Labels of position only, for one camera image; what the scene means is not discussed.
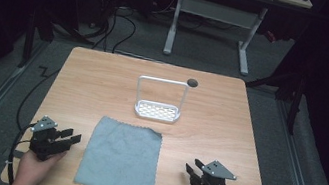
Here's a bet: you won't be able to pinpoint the black floor cables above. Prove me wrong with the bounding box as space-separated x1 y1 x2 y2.
73 0 141 58

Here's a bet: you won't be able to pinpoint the white-legged wooden desk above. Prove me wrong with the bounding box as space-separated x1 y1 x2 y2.
161 0 315 86

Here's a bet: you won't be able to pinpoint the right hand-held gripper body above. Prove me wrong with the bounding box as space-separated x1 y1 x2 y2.
197 158 240 185

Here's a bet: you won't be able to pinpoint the blue-grey cleaning cloth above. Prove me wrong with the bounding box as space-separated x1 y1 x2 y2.
72 112 167 185

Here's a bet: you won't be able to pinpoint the black metal stand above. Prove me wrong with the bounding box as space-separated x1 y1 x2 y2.
237 49 315 138
17 7 98 79

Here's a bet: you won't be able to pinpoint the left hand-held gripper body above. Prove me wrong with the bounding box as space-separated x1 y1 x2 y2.
25 112 74 165

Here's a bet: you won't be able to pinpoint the small red object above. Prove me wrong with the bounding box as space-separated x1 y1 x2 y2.
263 29 279 44

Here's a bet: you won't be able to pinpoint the black round cable grommet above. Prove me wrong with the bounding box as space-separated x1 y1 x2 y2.
186 77 200 89

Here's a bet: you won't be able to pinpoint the black cable with zigzag bend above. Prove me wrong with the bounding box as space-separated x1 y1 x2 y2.
3 62 63 185

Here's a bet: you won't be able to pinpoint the white rack with perforated tray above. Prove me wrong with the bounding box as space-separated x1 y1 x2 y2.
131 73 192 126

